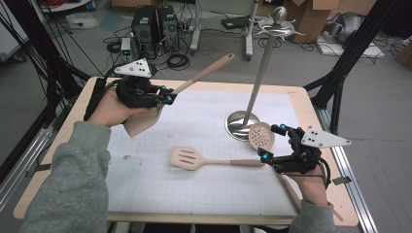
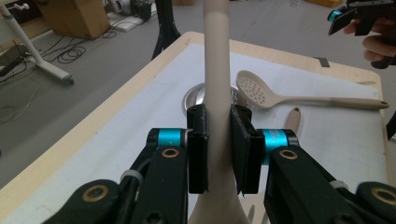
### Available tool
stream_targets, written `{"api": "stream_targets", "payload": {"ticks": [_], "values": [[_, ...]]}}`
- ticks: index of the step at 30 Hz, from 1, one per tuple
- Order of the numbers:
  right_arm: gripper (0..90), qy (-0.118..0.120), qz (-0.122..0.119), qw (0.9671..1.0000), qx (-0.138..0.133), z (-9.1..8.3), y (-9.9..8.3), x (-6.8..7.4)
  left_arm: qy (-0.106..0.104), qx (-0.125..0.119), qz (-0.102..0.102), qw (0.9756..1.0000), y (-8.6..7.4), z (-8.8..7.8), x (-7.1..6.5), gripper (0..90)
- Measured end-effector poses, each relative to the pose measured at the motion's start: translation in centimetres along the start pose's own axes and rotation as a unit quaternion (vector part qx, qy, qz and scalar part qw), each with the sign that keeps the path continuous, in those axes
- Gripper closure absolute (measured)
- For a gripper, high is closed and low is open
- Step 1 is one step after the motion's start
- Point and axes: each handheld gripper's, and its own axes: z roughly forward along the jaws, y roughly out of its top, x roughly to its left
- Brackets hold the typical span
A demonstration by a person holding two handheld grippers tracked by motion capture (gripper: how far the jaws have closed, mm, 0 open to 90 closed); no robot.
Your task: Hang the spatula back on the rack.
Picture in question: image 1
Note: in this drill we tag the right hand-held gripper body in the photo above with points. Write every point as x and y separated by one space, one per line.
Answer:
301 161

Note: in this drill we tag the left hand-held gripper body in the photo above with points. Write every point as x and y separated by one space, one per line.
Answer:
136 93

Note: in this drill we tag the beige perforated skimmer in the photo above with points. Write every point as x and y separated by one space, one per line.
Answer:
259 134

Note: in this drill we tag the solid beige spatula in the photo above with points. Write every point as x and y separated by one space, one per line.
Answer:
207 69

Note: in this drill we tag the metal utensil stand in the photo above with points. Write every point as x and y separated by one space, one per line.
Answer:
259 81

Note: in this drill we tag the slotted beige spatula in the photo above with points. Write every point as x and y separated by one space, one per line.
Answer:
186 158

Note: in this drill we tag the person's right hand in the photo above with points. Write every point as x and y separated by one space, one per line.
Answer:
312 189

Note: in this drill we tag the person's left hand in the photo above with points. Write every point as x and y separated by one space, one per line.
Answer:
110 111

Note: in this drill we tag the dark tape piece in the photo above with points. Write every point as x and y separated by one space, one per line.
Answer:
341 180
40 168

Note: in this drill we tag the small grey power unit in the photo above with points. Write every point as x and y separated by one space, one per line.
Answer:
125 48

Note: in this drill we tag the black computer tower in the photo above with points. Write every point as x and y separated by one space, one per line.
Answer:
144 30
168 27

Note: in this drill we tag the white stand leg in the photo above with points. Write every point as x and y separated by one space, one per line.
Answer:
249 32
196 29

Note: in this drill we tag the white grid mat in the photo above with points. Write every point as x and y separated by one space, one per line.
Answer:
194 194

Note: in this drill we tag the clear plastic bag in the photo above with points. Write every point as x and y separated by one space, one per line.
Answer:
82 21

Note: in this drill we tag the low cardboard box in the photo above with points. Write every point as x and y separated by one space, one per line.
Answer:
129 2

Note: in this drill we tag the white flat panel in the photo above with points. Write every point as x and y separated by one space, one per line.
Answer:
330 49

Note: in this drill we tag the black flat box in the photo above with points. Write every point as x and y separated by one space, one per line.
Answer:
234 22

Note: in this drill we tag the large open cardboard box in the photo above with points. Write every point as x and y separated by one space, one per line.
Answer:
311 22

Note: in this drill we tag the white round table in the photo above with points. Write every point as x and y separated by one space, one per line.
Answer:
61 6

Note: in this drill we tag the grey bag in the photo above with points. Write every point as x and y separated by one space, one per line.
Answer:
345 27

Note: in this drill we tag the white board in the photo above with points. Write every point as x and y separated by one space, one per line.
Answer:
9 35

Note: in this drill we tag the small cardboard box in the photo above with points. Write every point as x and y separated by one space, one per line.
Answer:
405 56

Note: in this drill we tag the aluminium rail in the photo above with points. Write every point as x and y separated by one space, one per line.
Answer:
22 155
353 187

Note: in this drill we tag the black metal frame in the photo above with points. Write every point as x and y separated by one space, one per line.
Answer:
42 55
353 48

